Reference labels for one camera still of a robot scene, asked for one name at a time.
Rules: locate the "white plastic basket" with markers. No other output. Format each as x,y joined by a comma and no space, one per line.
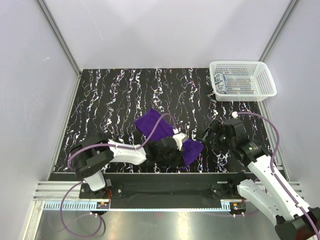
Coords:
246,81

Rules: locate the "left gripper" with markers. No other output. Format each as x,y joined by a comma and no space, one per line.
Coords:
178,161

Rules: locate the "purple towel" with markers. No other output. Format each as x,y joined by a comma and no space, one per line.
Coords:
146,123

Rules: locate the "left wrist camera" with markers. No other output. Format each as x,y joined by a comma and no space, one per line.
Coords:
179,138

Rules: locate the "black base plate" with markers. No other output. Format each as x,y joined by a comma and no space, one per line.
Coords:
169,181

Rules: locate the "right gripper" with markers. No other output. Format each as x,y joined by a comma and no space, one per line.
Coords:
217,128

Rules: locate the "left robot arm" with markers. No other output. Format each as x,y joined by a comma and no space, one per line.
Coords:
88,158

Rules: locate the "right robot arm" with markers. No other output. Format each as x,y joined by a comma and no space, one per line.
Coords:
293,218

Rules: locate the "blue white patterned towel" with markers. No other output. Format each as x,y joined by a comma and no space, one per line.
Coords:
220,83

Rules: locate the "black marble pattern mat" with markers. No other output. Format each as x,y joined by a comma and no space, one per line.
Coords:
111,100

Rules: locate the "aluminium frame rail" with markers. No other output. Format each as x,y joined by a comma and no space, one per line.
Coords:
55,190

